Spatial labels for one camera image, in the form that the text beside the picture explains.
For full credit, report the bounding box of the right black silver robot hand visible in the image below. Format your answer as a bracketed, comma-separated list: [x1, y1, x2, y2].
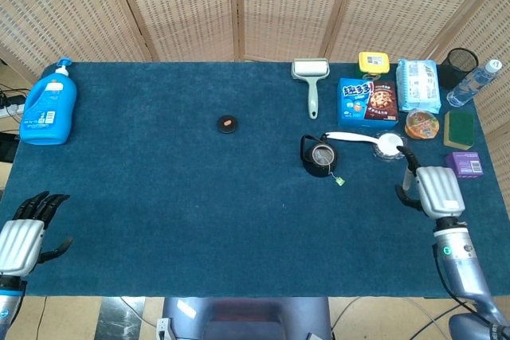
[394, 143, 466, 220]

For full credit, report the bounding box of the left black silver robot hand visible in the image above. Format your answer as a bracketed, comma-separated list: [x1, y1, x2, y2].
[0, 191, 74, 278]

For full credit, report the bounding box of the pyramid tea bag green tag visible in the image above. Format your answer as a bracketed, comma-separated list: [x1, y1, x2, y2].
[313, 147, 347, 188]

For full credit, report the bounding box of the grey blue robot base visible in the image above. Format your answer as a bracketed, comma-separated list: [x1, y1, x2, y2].
[157, 296, 332, 340]

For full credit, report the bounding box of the small black lid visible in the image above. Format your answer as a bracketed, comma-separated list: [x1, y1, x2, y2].
[216, 115, 240, 135]

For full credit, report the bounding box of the small purple box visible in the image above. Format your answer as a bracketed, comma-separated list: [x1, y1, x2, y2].
[445, 151, 485, 179]

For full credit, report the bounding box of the green yellow sponge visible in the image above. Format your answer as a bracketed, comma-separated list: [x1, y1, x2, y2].
[443, 110, 476, 150]

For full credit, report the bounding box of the orange jelly cup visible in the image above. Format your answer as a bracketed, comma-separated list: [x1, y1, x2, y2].
[404, 108, 441, 141]

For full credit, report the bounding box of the white dish brush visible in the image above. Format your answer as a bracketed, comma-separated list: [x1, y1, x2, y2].
[320, 131, 408, 164]

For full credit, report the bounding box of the blue wet wipes pack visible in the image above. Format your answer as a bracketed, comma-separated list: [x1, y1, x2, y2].
[395, 58, 442, 114]

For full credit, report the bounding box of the clear plastic water bottle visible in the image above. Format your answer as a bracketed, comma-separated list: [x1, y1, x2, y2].
[445, 58, 502, 108]

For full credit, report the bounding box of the blue cookie box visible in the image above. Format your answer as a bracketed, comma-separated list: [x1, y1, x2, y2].
[336, 77, 399, 131]

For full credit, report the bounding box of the black mesh pen cup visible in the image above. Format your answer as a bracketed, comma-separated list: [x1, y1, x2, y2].
[437, 48, 479, 91]

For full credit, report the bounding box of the blue detergent pump bottle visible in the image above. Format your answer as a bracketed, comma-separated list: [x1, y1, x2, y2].
[18, 57, 78, 146]

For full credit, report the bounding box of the white power strip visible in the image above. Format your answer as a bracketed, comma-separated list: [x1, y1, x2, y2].
[0, 102, 26, 119]

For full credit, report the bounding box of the black mug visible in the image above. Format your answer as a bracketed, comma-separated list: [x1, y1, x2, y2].
[299, 135, 339, 178]

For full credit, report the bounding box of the blue table cloth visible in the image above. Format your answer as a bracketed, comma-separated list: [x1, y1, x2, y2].
[0, 61, 510, 299]

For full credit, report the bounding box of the yellow lidded green container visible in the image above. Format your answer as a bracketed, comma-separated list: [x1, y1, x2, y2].
[357, 51, 391, 79]

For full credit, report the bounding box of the pale green lint roller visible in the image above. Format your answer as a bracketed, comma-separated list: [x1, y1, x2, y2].
[291, 57, 331, 120]

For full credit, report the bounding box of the woven folding screen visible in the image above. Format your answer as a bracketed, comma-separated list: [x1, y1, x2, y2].
[0, 0, 510, 182]

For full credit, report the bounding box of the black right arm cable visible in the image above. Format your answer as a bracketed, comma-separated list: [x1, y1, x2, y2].
[432, 244, 481, 315]

